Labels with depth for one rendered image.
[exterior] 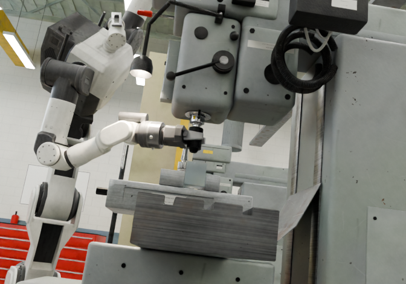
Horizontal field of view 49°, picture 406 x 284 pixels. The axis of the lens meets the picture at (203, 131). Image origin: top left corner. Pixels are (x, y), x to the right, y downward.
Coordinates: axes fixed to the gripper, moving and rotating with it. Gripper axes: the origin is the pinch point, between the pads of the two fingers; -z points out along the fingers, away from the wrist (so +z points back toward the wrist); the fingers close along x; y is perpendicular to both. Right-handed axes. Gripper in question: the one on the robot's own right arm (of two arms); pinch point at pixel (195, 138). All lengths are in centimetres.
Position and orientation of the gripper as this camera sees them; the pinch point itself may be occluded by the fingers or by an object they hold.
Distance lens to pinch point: 144.9
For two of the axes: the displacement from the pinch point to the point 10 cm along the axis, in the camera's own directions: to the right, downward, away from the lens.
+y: -1.2, 9.6, -2.7
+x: 1.6, 2.9, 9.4
